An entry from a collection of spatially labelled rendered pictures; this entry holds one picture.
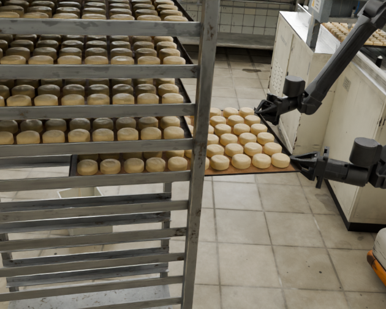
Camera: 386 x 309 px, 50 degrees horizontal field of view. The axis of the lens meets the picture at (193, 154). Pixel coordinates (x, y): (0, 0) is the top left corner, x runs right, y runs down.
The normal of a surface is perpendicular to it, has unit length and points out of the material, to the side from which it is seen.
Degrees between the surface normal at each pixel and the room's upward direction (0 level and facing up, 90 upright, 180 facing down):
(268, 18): 90
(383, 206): 90
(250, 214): 0
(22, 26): 90
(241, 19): 90
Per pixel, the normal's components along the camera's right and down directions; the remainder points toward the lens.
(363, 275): 0.07, -0.87
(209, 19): 0.19, 0.50
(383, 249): -0.98, 0.04
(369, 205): -0.02, 0.50
